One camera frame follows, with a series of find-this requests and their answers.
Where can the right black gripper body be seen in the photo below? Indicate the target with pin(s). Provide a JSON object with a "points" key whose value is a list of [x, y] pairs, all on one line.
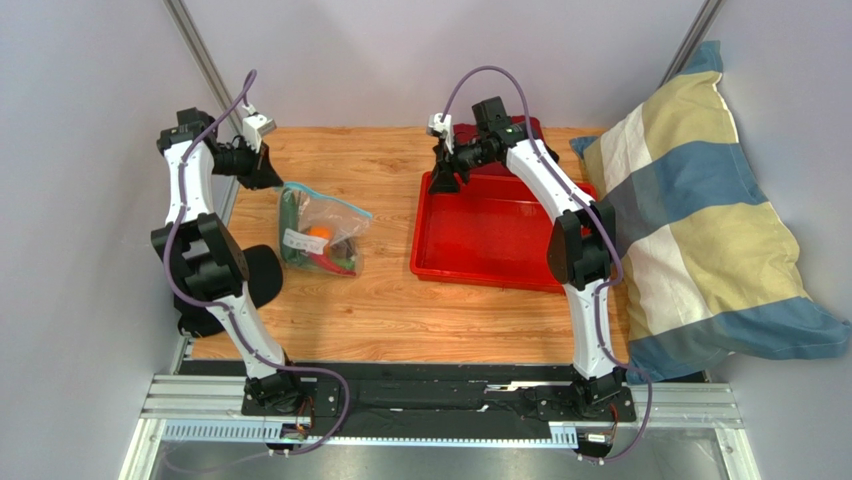
{"points": [[445, 168]]}

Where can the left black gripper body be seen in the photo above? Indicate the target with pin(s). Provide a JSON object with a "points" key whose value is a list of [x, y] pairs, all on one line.
{"points": [[243, 163]]}

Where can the green cucumber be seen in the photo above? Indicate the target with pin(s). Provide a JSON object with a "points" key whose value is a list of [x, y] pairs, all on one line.
{"points": [[288, 219]]}

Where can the clear zip top bag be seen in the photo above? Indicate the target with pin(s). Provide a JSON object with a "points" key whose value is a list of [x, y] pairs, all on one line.
{"points": [[347, 220]]}

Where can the orange fruit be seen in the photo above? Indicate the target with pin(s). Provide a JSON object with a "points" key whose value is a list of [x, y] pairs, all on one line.
{"points": [[322, 232]]}

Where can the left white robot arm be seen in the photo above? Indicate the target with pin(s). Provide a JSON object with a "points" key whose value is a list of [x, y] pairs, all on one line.
{"points": [[217, 285]]}

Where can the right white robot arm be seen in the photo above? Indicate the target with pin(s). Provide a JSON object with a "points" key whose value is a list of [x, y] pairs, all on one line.
{"points": [[580, 252]]}

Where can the red plastic tray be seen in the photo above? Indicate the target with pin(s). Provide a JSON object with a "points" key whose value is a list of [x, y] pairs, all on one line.
{"points": [[493, 233]]}

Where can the dark red folded cloth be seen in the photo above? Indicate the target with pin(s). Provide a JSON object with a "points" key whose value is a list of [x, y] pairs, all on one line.
{"points": [[467, 132]]}

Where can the black cap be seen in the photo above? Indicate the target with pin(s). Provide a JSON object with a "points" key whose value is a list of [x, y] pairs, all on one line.
{"points": [[266, 279]]}

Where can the striped blue yellow pillow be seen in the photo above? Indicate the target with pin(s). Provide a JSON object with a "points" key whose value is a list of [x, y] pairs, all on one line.
{"points": [[710, 269]]}

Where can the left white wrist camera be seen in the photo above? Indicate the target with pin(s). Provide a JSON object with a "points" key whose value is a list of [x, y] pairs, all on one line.
{"points": [[255, 126]]}

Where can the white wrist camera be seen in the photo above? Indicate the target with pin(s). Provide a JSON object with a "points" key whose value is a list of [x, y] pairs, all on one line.
{"points": [[255, 126], [439, 125]]}

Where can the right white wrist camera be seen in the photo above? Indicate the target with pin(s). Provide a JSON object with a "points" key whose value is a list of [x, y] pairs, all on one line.
{"points": [[439, 125]]}

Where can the aluminium rail frame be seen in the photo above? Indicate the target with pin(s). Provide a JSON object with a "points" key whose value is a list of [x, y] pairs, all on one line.
{"points": [[184, 408]]}

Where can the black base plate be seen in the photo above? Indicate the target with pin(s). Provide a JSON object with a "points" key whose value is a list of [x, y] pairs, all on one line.
{"points": [[433, 401]]}

